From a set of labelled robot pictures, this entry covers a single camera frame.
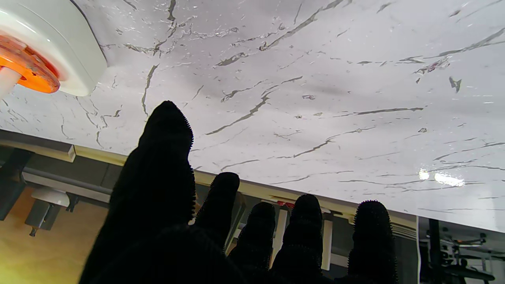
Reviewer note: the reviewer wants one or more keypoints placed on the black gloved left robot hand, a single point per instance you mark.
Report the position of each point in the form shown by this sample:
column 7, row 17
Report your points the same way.
column 158, row 205

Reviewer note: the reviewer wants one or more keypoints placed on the white three-rod Hanoi tower base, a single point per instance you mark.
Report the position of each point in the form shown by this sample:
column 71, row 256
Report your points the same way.
column 67, row 43

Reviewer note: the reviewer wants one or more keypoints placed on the printed kitchen scene backdrop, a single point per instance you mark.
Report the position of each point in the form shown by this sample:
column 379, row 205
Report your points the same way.
column 51, row 228

